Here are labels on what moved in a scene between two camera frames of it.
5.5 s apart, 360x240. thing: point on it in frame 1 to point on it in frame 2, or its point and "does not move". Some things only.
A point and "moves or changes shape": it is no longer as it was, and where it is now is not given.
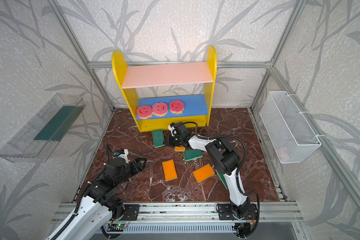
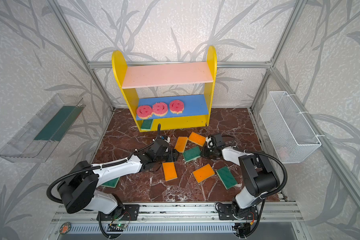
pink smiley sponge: (160, 109) does not move
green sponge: (158, 138) to (146, 124)
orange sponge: (179, 148) moves or changes shape
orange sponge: (169, 170) does not move
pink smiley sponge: (176, 106) does not move
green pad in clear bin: (57, 127) does not move
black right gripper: (175, 139) to (207, 151)
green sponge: (190, 154) does not move
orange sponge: (203, 173) does not move
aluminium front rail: (278, 212) does not move
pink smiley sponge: (144, 111) does not move
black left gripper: (132, 165) to (171, 154)
